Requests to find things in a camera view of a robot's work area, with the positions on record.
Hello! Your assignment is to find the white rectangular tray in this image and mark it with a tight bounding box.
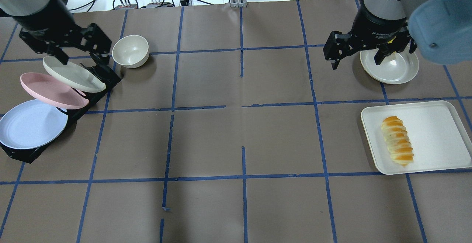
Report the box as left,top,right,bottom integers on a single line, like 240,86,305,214
361,101,471,175

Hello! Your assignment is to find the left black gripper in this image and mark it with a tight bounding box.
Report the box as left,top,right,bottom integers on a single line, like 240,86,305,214
19,23,114,74

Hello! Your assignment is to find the orange striped bread roll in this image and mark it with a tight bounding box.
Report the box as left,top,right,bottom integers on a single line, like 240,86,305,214
381,116,414,167

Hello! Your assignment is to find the black dish rack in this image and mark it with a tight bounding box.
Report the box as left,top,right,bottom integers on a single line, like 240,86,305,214
1,65,121,163

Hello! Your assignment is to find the cream bowl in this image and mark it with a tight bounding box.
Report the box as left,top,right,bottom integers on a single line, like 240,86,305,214
112,35,150,69

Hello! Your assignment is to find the cream plate with lemon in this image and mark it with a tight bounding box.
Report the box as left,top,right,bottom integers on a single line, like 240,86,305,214
360,50,419,84

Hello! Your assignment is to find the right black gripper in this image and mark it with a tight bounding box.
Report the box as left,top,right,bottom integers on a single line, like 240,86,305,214
323,9,418,70

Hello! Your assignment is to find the pink plate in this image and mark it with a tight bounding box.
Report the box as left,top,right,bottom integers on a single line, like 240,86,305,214
20,73,89,109

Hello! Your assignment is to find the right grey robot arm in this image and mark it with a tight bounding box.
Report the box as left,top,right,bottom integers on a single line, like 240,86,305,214
323,0,472,69

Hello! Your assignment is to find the cream plate in rack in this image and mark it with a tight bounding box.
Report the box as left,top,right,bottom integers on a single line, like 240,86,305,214
42,56,106,93

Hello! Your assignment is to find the light blue plate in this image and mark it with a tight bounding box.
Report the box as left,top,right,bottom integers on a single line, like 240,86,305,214
0,100,68,150

